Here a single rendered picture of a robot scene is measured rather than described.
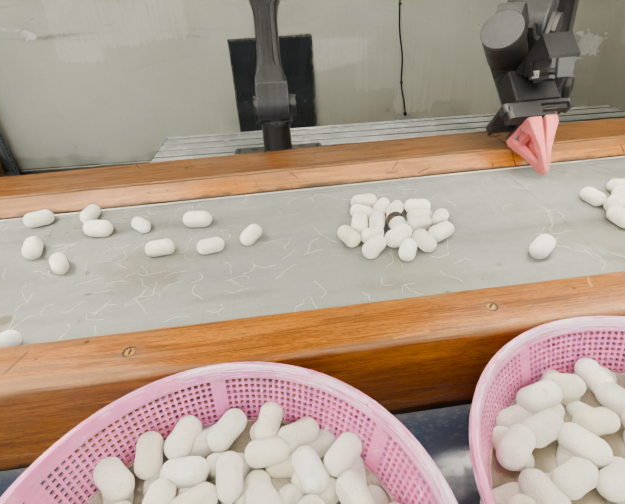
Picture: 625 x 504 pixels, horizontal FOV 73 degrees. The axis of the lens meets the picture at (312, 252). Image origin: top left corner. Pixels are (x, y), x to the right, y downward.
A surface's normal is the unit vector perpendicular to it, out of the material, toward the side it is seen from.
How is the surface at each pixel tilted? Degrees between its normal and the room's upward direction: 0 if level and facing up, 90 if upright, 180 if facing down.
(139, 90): 90
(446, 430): 0
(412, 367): 90
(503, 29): 50
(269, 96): 60
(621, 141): 45
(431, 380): 90
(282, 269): 0
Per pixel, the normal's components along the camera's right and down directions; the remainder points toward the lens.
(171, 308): -0.06, -0.84
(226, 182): 0.04, -0.21
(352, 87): 0.06, 0.54
